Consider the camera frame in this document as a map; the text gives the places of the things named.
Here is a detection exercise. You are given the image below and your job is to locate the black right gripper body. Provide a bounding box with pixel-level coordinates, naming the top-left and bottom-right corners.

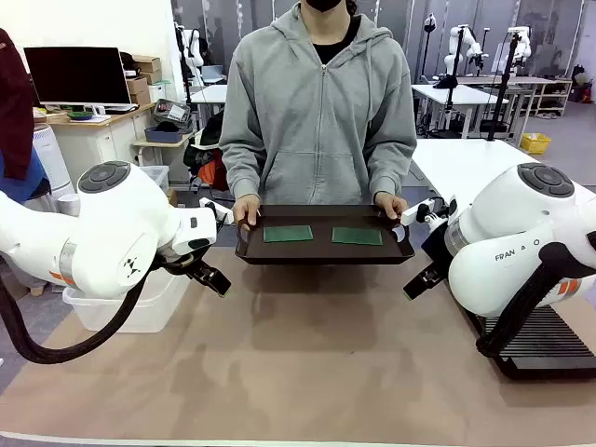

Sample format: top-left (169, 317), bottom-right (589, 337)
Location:
top-left (427, 222), bottom-right (452, 277)

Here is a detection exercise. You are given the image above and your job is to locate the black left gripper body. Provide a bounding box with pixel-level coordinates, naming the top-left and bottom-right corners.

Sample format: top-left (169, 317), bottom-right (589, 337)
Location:
top-left (156, 246), bottom-right (213, 278)

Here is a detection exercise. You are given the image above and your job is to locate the green PCB board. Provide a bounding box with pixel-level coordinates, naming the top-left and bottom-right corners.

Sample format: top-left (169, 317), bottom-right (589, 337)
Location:
top-left (331, 226), bottom-right (384, 247)
top-left (263, 224), bottom-right (314, 244)

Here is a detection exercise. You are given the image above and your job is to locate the dark brown serving tray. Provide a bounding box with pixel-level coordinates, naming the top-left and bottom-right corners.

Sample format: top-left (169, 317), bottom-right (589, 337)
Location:
top-left (235, 203), bottom-right (416, 266)

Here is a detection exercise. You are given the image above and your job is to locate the person's left forearm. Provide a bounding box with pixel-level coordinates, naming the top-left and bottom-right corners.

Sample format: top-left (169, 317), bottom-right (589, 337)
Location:
top-left (367, 134), bottom-right (418, 196)

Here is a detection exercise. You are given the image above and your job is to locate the person's right forearm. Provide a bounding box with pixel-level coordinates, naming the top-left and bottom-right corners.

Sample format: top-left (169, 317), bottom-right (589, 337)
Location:
top-left (218, 134), bottom-right (262, 202)

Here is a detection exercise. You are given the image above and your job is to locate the person's left hand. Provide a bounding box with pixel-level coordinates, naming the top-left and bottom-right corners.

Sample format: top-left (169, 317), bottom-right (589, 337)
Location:
top-left (374, 193), bottom-right (410, 221)

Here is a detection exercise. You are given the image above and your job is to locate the person's right hand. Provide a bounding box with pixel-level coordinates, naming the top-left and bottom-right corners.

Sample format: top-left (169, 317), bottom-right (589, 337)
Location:
top-left (231, 195), bottom-right (262, 231)

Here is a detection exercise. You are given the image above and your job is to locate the clear plastic box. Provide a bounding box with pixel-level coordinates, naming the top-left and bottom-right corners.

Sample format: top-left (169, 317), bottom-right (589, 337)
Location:
top-left (61, 274), bottom-right (192, 334)

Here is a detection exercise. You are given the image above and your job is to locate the large white table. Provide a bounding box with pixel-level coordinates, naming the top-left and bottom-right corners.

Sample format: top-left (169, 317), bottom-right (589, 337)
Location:
top-left (409, 138), bottom-right (596, 206)

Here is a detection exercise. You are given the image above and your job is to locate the clear lidded storage box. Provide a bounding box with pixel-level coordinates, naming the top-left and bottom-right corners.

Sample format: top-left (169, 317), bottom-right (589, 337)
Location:
top-left (138, 165), bottom-right (170, 195)

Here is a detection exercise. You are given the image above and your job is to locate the chair piled with clothes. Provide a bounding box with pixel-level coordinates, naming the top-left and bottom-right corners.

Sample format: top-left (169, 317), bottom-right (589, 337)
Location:
top-left (183, 111), bottom-right (232, 192)

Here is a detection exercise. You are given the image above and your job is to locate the small wooden side table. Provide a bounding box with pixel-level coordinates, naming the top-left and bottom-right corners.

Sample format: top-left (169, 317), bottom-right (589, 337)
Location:
top-left (131, 132), bottom-right (196, 169)

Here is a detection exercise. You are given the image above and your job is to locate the white cylinder device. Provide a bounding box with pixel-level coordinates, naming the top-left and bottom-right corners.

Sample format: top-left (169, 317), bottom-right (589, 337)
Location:
top-left (56, 193), bottom-right (83, 218)

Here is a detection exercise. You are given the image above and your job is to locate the dark blue bin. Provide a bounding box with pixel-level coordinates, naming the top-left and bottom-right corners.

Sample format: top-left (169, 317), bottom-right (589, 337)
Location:
top-left (143, 125), bottom-right (183, 143)

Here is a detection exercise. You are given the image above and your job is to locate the black slotted PCB rack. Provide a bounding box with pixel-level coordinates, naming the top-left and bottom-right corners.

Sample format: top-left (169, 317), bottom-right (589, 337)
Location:
top-left (467, 305), bottom-right (596, 381)

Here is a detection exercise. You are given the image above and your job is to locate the yellow plastic bin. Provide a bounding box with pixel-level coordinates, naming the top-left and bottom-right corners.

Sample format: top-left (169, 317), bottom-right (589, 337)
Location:
top-left (520, 132), bottom-right (552, 156)

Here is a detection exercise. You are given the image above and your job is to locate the white cabinet with wooden top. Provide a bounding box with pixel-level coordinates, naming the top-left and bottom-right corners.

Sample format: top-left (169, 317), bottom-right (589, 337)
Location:
top-left (46, 101), bottom-right (157, 187)

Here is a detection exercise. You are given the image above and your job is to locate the black tray of parts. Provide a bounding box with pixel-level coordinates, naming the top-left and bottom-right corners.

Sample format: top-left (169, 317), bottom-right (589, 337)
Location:
top-left (153, 97), bottom-right (193, 126)

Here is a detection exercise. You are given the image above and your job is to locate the black tripod stand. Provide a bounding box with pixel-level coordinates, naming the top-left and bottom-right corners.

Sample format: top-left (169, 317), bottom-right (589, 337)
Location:
top-left (479, 27), bottom-right (522, 141)
top-left (432, 25), bottom-right (467, 140)

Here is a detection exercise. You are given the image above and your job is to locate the white air purifier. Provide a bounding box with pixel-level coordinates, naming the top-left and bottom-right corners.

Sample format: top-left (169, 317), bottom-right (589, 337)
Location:
top-left (32, 123), bottom-right (75, 196)

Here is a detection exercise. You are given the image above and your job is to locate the person in grey hoodie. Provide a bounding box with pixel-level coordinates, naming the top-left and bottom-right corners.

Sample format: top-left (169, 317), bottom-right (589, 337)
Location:
top-left (217, 0), bottom-right (418, 207)

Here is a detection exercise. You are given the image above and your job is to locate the wooden shelf table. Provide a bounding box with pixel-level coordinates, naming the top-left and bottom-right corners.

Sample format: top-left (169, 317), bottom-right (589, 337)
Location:
top-left (458, 75), bottom-right (574, 117)

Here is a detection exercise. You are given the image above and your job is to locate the black computer monitor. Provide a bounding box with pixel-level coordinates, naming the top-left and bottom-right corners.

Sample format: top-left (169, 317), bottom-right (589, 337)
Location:
top-left (22, 46), bottom-right (133, 109)

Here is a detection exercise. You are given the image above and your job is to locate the black light stand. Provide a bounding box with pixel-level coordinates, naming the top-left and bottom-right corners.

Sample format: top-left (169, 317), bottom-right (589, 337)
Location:
top-left (421, 12), bottom-right (439, 81)

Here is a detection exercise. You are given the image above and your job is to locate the person in dark red jacket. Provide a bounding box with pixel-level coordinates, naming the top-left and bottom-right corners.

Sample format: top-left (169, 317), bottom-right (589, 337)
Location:
top-left (0, 27), bottom-right (53, 299)

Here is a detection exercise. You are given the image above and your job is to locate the black face mask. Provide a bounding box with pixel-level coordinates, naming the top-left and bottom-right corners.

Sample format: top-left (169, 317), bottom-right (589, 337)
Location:
top-left (305, 0), bottom-right (349, 13)

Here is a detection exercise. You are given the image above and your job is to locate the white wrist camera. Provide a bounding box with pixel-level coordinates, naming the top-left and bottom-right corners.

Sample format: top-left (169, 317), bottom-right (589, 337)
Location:
top-left (400, 197), bottom-right (460, 229)
top-left (198, 196), bottom-right (235, 228)

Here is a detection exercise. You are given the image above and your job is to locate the black cable hose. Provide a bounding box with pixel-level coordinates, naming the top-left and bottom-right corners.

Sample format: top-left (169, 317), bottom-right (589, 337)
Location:
top-left (475, 241), bottom-right (596, 359)
top-left (0, 251), bottom-right (162, 365)

